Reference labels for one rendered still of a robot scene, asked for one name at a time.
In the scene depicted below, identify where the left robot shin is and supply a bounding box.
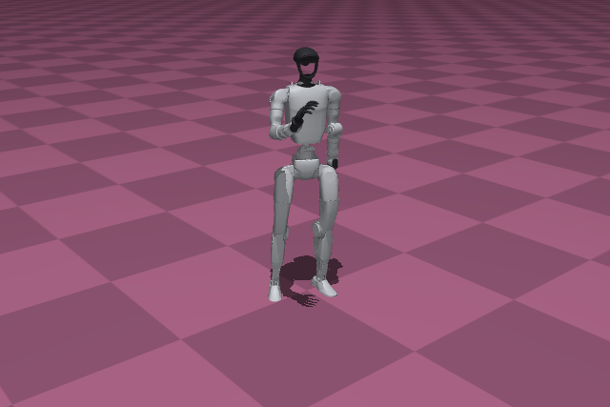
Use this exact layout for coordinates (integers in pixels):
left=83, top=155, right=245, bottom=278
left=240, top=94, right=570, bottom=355
left=314, top=230, right=333, bottom=282

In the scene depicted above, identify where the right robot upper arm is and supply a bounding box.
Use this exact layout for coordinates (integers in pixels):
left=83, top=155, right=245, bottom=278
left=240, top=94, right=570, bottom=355
left=270, top=89, right=289, bottom=140

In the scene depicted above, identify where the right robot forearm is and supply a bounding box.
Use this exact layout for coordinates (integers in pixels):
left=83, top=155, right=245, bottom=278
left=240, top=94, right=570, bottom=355
left=269, top=121, right=302, bottom=140

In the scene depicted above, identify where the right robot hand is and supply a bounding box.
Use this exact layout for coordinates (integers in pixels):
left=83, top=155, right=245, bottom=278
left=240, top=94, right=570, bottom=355
left=290, top=101, right=318, bottom=132

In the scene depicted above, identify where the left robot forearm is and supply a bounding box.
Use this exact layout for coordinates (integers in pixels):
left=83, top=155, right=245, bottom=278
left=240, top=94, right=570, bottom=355
left=326, top=134, right=341, bottom=166

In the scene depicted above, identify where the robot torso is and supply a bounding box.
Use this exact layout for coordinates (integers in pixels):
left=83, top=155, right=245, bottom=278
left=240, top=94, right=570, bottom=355
left=284, top=80, right=328, bottom=180

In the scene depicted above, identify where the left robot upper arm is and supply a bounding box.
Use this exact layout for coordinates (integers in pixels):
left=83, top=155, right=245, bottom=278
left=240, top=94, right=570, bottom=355
left=325, top=86, right=342, bottom=136

